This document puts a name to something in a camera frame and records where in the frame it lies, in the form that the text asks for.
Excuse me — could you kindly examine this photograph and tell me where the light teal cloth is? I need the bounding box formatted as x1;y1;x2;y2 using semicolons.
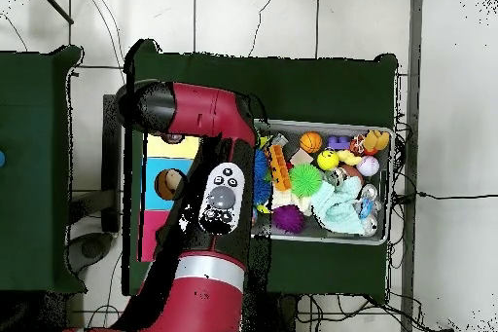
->
309;175;369;236

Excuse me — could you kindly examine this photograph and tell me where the wooden box with three holes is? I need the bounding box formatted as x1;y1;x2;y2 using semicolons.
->
137;133;201;264

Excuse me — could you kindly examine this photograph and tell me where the shallow metal mesh bin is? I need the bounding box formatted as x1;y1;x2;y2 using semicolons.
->
252;118;395;246

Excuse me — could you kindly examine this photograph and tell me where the blue spiky rubber ball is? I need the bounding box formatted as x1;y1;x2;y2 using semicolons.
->
254;148;272;179

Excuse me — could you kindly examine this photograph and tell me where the green spiky rubber ball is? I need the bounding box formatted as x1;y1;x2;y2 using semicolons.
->
288;163;323;198

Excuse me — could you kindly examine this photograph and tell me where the purple spiky ball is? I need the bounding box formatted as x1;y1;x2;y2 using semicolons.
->
271;203;305;235

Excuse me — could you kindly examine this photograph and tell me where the yellow smiley face ball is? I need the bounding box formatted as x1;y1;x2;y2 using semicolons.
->
316;149;339;171

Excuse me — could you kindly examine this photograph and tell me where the dark green table cloth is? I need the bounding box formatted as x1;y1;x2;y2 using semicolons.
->
122;38;400;304
0;45;88;296

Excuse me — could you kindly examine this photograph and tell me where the white baseball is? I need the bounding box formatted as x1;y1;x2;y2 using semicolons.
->
356;155;380;177

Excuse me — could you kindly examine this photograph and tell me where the black tripod leg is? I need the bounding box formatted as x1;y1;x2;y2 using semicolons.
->
32;0;75;25

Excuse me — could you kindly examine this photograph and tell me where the black floor cable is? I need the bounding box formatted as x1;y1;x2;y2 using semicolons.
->
392;190;498;202

